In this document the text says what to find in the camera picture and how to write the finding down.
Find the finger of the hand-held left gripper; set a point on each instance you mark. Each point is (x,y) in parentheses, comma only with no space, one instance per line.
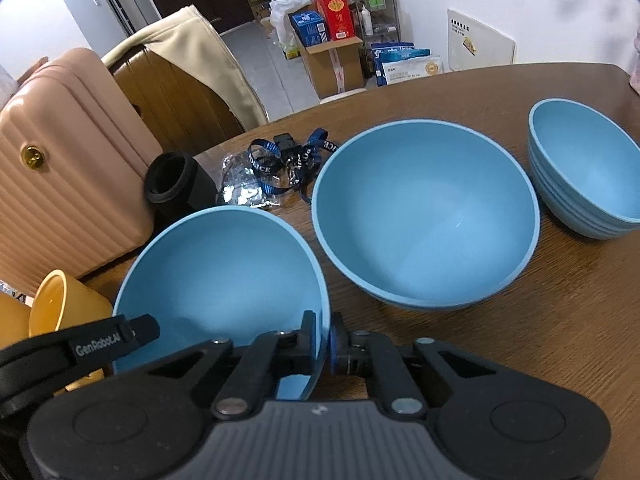
(144,331)

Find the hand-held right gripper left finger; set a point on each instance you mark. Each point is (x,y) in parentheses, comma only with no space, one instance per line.
(305,345)

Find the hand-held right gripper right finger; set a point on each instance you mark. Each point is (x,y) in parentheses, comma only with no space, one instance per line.
(342,347)

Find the smooth blue bowl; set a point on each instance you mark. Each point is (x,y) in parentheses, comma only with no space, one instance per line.
(215,270)

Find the ribbed blue bowl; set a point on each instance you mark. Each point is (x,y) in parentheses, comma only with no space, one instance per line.
(580,160)

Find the yellow mug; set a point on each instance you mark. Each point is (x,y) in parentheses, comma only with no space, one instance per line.
(75,310)

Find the black cylinder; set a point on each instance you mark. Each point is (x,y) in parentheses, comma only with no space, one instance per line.
(175,185)

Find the large blue bowl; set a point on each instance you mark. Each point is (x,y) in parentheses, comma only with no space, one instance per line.
(425,210)

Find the clear plastic wrapper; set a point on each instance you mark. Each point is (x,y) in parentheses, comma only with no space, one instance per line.
(240,187)

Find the pink suitcase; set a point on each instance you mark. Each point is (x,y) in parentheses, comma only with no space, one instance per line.
(75,160)

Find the brown wooden chair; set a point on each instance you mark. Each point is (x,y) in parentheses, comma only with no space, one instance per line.
(170,95)

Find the cardboard box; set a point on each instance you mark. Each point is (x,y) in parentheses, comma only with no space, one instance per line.
(320,70)

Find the blue and white bags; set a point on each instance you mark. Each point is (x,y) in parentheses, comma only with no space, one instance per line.
(405,62)

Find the wooden chair with cloth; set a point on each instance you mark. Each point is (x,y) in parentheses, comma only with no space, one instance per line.
(210,45)

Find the blue box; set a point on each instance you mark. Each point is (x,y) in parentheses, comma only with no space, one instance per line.
(310,27)

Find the metal storage rack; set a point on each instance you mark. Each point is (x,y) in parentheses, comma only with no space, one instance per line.
(382,25)

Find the white bottle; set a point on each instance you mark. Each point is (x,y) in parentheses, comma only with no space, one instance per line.
(366,20)

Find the white plastic bag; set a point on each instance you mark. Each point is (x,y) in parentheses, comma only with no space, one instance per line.
(282,15)

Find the tall red box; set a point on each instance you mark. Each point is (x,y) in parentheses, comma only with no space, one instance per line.
(337,12)

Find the white board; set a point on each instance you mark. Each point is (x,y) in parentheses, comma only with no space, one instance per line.
(480,42)

